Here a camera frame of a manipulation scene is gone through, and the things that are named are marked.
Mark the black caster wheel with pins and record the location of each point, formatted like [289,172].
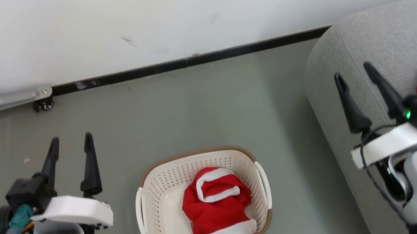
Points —
[43,105]

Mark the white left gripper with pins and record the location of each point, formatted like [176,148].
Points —
[76,212]

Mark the red garment with white trim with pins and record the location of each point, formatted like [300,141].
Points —
[217,211]

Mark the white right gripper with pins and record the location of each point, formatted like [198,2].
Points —
[391,143]

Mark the black baseboard strip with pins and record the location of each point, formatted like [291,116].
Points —
[188,61]

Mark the grey metal partition frame tube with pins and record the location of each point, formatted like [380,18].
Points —
[8,99]

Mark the cream perforated laundry basket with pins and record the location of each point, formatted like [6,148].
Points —
[169,182]

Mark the grey fabric sofa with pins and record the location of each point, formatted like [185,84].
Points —
[369,40]

